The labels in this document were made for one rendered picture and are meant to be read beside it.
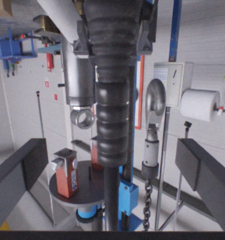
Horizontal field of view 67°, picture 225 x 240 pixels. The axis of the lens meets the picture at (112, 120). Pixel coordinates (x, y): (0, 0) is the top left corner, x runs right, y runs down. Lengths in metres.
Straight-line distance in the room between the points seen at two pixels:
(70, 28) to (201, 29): 2.40
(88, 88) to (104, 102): 0.94
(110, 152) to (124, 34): 0.14
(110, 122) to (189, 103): 1.40
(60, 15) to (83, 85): 0.58
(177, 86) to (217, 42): 1.27
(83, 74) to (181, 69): 0.88
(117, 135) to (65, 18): 0.49
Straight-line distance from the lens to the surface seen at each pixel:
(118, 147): 0.23
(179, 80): 1.65
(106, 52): 0.21
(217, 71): 2.77
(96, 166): 1.57
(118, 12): 0.21
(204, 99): 1.57
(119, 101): 0.21
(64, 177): 1.26
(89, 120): 1.30
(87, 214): 1.64
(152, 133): 0.37
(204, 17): 2.92
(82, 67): 1.13
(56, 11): 0.62
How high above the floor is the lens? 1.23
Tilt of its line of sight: 17 degrees up
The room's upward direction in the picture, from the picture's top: 180 degrees clockwise
